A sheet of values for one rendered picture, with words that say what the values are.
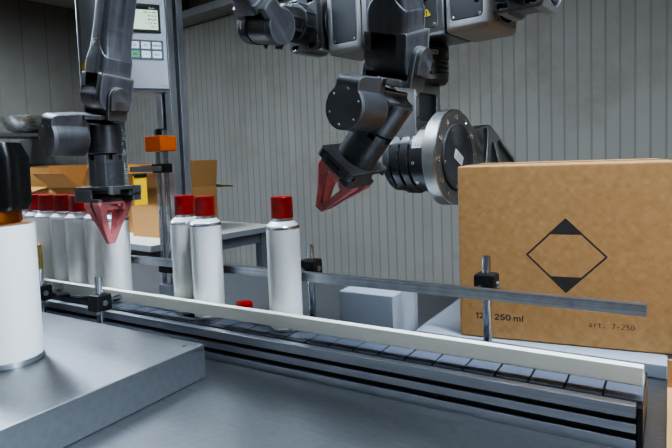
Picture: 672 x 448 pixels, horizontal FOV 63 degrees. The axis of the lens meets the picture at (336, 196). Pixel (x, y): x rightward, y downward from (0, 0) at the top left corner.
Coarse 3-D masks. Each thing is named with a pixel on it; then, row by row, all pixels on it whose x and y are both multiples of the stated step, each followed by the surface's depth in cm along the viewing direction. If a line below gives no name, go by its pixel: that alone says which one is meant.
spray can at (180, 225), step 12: (180, 204) 94; (192, 204) 95; (180, 216) 94; (192, 216) 95; (180, 228) 93; (180, 240) 93; (180, 252) 93; (180, 264) 94; (180, 276) 94; (192, 276) 94; (180, 288) 94; (192, 288) 94; (180, 312) 94
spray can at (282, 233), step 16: (272, 208) 83; (288, 208) 83; (272, 224) 82; (288, 224) 82; (272, 240) 82; (288, 240) 82; (272, 256) 82; (288, 256) 82; (272, 272) 83; (288, 272) 82; (272, 288) 83; (288, 288) 82; (272, 304) 83; (288, 304) 82
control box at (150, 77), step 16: (80, 0) 104; (144, 0) 109; (160, 0) 110; (80, 16) 105; (160, 16) 110; (80, 32) 105; (80, 48) 105; (80, 64) 106; (144, 64) 110; (160, 64) 111; (80, 80) 106; (144, 80) 110; (160, 80) 111; (144, 96) 117
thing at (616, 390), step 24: (144, 312) 97; (168, 312) 97; (264, 336) 82; (288, 336) 81; (312, 336) 81; (408, 360) 70; (432, 360) 70; (456, 360) 69; (480, 360) 69; (552, 384) 61; (576, 384) 61; (600, 384) 61; (624, 384) 61
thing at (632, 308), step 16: (144, 256) 107; (224, 272) 95; (240, 272) 93; (256, 272) 92; (304, 272) 87; (320, 272) 86; (384, 288) 79; (400, 288) 78; (416, 288) 77; (432, 288) 75; (448, 288) 74; (464, 288) 73; (480, 288) 72; (528, 304) 69; (544, 304) 68; (560, 304) 67; (576, 304) 66; (592, 304) 65; (608, 304) 64; (624, 304) 63; (640, 304) 62
